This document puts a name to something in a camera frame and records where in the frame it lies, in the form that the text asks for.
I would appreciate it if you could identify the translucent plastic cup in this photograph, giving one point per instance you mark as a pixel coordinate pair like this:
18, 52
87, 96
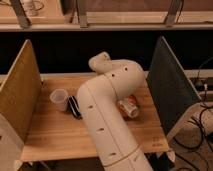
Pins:
59, 97

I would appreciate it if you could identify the left wooden side panel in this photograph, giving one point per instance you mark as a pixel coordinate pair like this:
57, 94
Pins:
19, 93

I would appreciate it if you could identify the right dark side panel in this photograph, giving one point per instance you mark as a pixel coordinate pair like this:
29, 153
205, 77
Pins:
174, 95

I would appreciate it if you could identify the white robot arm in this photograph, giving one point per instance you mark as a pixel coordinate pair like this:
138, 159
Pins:
115, 144

